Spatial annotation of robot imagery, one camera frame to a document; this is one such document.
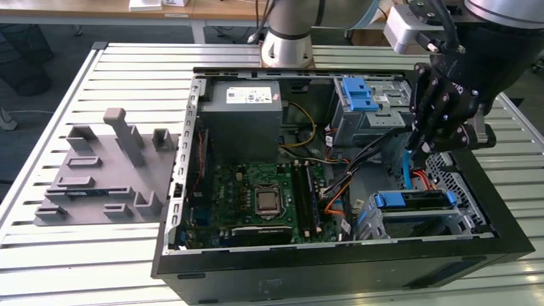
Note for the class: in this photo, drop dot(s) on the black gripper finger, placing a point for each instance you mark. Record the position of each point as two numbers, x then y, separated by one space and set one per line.
430 105
455 134

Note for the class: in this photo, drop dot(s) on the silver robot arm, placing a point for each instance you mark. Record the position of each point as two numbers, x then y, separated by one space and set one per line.
294 12

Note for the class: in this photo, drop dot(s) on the metal drive cage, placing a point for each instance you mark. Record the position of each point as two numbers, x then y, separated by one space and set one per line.
383 124

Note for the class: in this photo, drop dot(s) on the blue plastic drive latch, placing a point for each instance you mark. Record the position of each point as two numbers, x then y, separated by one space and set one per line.
357 95

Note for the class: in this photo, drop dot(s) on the black RAM slot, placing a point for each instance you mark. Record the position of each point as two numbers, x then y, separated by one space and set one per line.
303 197
314 197

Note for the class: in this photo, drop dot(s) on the grey power supply unit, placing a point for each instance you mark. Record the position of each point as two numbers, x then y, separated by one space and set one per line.
238 134

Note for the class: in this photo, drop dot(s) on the silver CPU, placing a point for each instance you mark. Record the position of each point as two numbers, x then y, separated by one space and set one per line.
267 201

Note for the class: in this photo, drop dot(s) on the CPU socket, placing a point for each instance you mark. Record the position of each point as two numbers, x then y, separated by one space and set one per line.
255 204

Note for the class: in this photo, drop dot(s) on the green motherboard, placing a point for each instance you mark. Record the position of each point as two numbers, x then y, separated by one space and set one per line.
230 191

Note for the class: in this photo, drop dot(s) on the black graphics card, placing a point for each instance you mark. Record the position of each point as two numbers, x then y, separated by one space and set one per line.
259 236

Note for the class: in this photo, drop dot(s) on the wooden desk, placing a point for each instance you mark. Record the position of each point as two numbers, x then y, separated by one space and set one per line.
221 11
85 12

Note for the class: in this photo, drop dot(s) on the black PC case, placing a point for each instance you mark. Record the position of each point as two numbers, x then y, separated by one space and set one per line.
298 277

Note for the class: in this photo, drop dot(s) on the white labelled box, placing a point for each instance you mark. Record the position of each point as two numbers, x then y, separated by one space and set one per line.
175 2

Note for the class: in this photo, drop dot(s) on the white cardboard box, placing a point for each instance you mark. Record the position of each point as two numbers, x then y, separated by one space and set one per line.
145 4

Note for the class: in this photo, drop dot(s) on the grey parts rack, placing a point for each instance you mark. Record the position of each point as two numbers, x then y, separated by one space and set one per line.
111 178

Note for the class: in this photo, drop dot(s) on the RAM stick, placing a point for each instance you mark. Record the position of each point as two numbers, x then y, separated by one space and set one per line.
87 193

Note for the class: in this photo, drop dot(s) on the black mesh bin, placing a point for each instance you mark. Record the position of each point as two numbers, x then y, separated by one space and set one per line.
26 63

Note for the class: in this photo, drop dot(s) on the grey stand foot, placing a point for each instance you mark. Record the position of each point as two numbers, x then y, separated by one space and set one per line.
6 122

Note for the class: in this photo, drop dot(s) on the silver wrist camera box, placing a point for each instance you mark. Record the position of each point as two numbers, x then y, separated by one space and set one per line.
405 28

